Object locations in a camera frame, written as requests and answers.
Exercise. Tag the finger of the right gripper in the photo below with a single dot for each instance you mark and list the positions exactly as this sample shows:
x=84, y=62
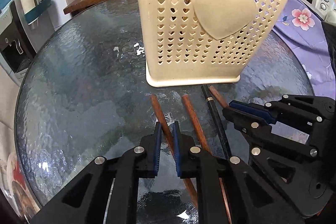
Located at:
x=254, y=109
x=257, y=131

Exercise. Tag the short brown wooden chopstick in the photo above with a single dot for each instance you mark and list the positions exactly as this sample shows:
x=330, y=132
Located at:
x=218, y=97

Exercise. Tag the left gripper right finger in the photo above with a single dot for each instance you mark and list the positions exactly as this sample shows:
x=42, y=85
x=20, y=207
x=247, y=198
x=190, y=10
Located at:
x=229, y=191

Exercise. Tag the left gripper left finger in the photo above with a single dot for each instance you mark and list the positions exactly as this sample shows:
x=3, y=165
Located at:
x=106, y=191

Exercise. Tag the purple floral cloth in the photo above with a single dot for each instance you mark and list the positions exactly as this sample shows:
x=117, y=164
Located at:
x=302, y=32

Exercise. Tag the long brown wooden chopstick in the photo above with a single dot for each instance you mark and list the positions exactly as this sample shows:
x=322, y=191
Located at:
x=169, y=138

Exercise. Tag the water dispenser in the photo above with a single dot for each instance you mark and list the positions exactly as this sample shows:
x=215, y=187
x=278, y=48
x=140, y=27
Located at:
x=25, y=27

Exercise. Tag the cream plastic utensil holder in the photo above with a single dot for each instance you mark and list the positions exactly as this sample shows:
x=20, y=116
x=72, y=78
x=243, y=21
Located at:
x=190, y=42

